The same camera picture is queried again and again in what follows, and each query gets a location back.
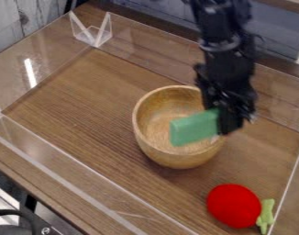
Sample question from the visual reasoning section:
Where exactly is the brown wooden bowl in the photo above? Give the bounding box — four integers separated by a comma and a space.
132, 85, 225, 169

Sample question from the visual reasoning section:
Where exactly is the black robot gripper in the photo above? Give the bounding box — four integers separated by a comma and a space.
193, 37, 257, 135

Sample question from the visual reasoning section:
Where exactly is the green rectangular block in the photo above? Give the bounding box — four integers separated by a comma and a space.
169, 108, 217, 146

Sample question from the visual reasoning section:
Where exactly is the red plush tomato toy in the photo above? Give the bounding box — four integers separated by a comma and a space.
205, 184, 276, 235

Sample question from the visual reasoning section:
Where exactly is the clear acrylic corner bracket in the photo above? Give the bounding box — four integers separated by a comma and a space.
68, 12, 112, 48

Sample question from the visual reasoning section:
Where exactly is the black table leg bracket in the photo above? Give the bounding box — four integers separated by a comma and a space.
20, 193, 64, 235

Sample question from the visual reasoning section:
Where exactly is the clear acrylic tray wall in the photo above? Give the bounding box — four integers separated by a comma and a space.
0, 111, 199, 235

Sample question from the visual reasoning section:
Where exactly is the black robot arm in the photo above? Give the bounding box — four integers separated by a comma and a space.
188, 0, 257, 135

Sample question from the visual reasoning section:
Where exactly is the black cable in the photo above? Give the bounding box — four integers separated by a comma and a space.
0, 208, 33, 235

